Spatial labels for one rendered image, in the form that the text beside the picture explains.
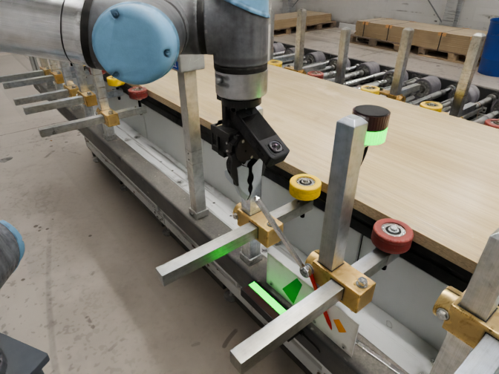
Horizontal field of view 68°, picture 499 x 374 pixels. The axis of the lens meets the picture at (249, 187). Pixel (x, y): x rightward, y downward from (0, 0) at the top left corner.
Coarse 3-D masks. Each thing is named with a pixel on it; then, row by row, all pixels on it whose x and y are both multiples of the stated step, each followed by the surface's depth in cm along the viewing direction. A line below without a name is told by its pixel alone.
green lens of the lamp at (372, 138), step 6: (372, 132) 58; (378, 132) 58; (384, 132) 59; (366, 138) 59; (372, 138) 59; (378, 138) 59; (384, 138) 60; (366, 144) 60; (372, 144) 60; (378, 144) 60
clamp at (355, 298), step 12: (312, 252) 76; (312, 264) 74; (348, 264) 72; (324, 276) 72; (336, 276) 70; (348, 276) 70; (360, 276) 70; (348, 288) 68; (360, 288) 67; (372, 288) 68; (348, 300) 69; (360, 300) 67
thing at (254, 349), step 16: (368, 256) 76; (384, 256) 76; (368, 272) 73; (320, 288) 69; (336, 288) 69; (304, 304) 65; (320, 304) 65; (288, 320) 62; (304, 320) 64; (256, 336) 60; (272, 336) 60; (288, 336) 62; (240, 352) 57; (256, 352) 57; (240, 368) 57
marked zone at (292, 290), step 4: (296, 280) 80; (288, 284) 83; (292, 284) 82; (296, 284) 81; (300, 284) 80; (284, 288) 85; (288, 288) 84; (292, 288) 83; (296, 288) 81; (300, 288) 80; (288, 292) 84; (292, 292) 83; (296, 292) 82; (288, 296) 85; (292, 296) 84; (296, 296) 82; (292, 300) 84
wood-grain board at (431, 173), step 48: (288, 96) 152; (336, 96) 152; (384, 96) 152; (288, 144) 113; (384, 144) 113; (432, 144) 113; (480, 144) 113; (384, 192) 89; (432, 192) 89; (480, 192) 89; (432, 240) 74; (480, 240) 74
